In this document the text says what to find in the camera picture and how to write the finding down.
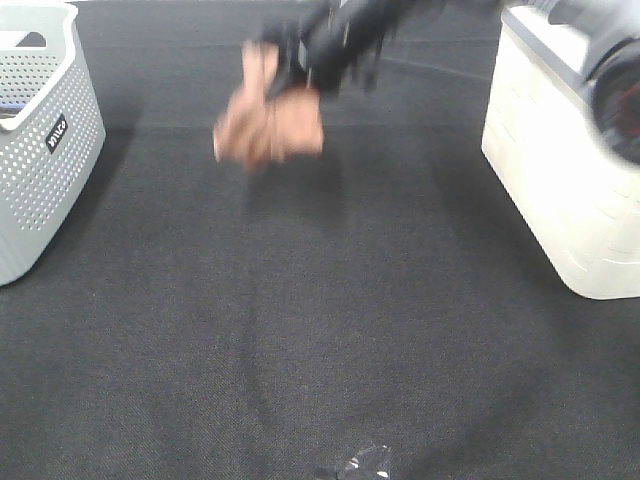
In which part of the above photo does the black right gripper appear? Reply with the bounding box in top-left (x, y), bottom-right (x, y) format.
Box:
top-left (259, 4), bottom-right (385, 98)

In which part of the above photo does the brown towel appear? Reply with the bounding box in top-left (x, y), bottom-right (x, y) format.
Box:
top-left (212, 42), bottom-right (324, 172)

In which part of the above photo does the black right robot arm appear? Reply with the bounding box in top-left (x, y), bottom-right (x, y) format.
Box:
top-left (259, 1), bottom-right (639, 163)

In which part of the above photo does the grey perforated plastic basket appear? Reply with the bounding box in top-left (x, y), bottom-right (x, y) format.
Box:
top-left (1, 1), bottom-right (106, 285)

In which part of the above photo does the cream plastic laundry basket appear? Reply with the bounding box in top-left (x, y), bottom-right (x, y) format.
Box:
top-left (482, 16), bottom-right (639, 300)

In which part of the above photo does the crumpled clear tape piece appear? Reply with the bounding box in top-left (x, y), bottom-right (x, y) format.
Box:
top-left (313, 444), bottom-right (391, 480)

